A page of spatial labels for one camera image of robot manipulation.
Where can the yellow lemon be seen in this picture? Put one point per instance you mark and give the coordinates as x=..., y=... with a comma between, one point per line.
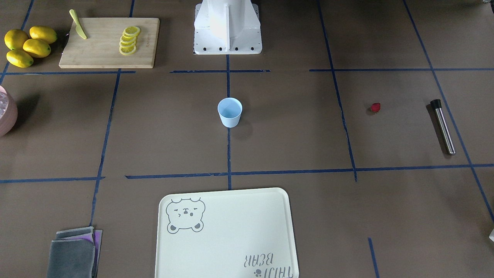
x=15, y=39
x=37, y=48
x=44, y=33
x=19, y=58

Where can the wooden cutting board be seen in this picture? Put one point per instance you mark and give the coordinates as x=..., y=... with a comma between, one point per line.
x=101, y=48

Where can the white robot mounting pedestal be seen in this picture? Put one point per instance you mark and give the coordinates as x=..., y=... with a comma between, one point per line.
x=227, y=27

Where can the red strawberry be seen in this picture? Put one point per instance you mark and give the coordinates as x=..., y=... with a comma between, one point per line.
x=375, y=107

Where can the yellow-green plastic knife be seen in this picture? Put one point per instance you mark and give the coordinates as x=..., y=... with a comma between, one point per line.
x=78, y=28

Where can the grey folded cloth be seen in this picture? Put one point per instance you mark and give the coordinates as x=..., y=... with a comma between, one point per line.
x=75, y=253

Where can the cream bear serving tray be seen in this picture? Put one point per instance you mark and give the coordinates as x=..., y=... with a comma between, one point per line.
x=226, y=234

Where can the pink bowl of ice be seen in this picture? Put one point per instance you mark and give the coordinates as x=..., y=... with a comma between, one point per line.
x=8, y=111

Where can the light blue plastic cup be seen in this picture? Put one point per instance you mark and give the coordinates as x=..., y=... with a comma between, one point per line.
x=229, y=110

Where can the steel muddler with black tip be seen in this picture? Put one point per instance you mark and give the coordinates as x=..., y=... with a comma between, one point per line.
x=436, y=105

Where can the lemon slices stack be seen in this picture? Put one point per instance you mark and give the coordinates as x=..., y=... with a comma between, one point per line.
x=128, y=40

